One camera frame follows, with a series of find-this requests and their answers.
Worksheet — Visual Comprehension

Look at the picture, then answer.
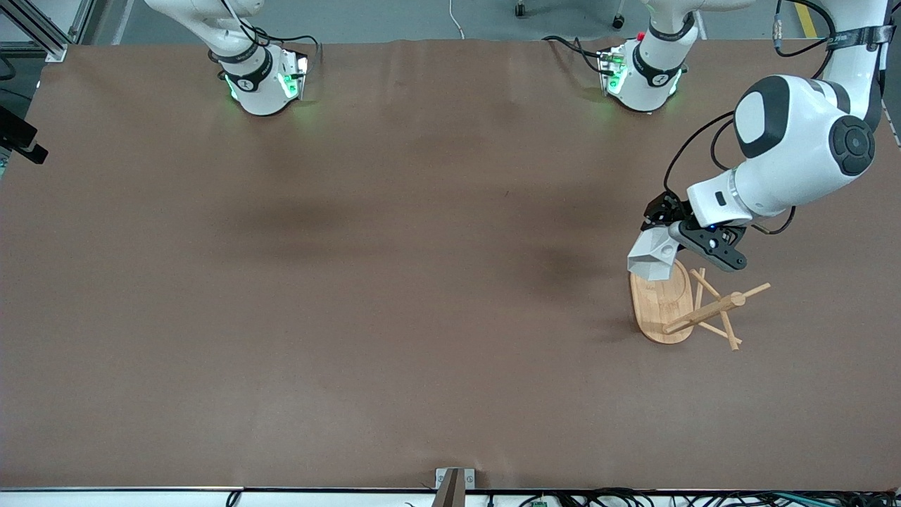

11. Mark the grey metal mounting bracket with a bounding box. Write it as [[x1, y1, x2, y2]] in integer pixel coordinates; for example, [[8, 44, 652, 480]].
[[431, 468, 477, 507]]

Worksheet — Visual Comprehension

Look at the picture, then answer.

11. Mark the brown table cover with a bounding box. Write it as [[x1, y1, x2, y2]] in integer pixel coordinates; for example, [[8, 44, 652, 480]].
[[0, 39, 901, 492]]

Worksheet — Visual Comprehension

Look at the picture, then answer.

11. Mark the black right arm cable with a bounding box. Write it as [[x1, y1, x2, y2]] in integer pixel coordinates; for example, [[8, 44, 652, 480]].
[[217, 0, 322, 56]]

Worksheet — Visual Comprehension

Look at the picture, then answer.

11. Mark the yellow floor tape strip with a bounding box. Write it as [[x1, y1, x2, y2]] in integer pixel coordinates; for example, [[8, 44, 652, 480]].
[[793, 0, 819, 38]]

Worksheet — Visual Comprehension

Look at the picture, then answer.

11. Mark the wooden cup rack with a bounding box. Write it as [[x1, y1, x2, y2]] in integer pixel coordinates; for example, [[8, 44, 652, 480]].
[[630, 259, 771, 351]]

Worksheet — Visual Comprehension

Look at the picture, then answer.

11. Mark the white faceted cup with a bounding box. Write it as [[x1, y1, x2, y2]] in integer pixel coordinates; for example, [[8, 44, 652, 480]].
[[627, 227, 681, 282]]

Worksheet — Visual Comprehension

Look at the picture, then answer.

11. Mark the aluminium frame post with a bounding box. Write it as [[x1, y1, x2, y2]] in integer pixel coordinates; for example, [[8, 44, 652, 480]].
[[0, 0, 69, 63]]

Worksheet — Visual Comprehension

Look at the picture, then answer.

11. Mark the black base cable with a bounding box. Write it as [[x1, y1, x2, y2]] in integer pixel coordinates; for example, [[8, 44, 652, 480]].
[[541, 35, 607, 75]]

